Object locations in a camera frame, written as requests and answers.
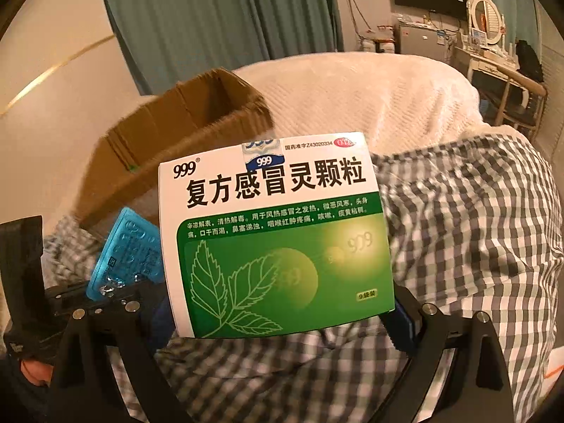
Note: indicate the white louvred wardrobe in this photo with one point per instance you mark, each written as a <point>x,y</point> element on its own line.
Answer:
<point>554,97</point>

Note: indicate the brown cardboard box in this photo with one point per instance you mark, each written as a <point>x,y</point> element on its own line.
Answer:
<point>176,114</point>

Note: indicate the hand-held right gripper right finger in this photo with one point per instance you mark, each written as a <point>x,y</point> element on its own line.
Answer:
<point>403,326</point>

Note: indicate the blue blister pack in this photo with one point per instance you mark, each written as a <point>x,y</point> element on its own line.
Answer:
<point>127,246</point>

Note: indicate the wide green curtain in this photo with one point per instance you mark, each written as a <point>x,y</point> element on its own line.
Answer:
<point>198,17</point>

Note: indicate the grey cabinet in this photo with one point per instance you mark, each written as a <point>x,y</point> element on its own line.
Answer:
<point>425,40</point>

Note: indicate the white oval vanity mirror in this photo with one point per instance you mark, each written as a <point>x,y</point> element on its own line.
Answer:
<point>487,17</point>

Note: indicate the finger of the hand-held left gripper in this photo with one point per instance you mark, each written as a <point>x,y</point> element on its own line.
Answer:
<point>70,297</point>

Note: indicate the white blanket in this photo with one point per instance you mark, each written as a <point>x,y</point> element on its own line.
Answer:
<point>374,97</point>

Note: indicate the green white medicine box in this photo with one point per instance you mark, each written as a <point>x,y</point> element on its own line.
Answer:
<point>273,238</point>

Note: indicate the black bag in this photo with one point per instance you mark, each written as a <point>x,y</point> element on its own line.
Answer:
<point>528,59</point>

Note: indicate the wooden chair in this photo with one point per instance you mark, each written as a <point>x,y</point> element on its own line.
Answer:
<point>522,92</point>

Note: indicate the white vanity table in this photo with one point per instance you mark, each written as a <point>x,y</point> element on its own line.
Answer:
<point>480,64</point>

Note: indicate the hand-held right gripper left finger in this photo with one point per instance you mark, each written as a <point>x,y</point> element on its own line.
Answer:
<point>156,321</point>

